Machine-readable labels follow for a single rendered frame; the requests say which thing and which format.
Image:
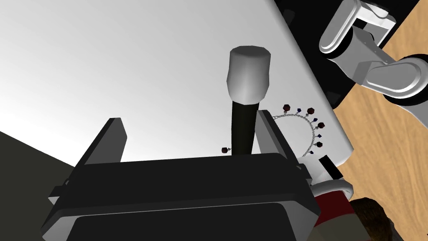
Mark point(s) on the red cup with white rim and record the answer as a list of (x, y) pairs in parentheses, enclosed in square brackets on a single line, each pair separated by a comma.
[(331, 204)]

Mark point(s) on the black stick with white head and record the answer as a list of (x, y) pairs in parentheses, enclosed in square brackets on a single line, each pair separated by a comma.
[(248, 73)]

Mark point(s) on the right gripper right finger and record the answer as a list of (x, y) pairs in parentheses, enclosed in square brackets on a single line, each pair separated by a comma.
[(269, 137)]

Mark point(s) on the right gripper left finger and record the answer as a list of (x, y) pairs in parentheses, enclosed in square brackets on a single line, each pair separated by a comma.
[(107, 144)]

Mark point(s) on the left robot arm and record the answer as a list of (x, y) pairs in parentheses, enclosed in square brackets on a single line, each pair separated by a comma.
[(384, 70)]

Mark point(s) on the brown rough lump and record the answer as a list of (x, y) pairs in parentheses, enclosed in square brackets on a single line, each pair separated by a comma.
[(374, 217)]

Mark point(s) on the white table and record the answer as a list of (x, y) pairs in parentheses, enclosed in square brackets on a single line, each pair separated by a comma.
[(133, 67)]

